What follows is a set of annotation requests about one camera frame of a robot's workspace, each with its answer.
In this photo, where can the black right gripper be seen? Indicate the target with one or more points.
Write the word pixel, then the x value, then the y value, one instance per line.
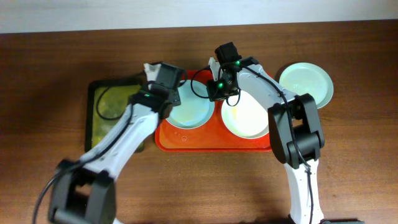
pixel 212 94

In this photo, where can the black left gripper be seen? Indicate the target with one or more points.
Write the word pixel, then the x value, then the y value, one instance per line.
pixel 168 78

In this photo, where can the light blue plate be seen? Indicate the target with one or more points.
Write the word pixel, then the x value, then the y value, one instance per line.
pixel 193 111

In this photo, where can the white plate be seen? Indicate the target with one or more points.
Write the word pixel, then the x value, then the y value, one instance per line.
pixel 244 116

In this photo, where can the light green plate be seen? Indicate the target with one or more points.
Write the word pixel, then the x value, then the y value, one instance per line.
pixel 308 78

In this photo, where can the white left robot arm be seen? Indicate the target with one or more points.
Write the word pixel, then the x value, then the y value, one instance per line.
pixel 84 191

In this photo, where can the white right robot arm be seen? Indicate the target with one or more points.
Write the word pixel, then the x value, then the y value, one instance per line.
pixel 295 133

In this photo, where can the black tray with yellow liquid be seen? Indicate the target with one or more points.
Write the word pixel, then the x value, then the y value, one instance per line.
pixel 107 100

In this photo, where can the red plastic tray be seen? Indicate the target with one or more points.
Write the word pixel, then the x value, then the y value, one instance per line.
pixel 213 136

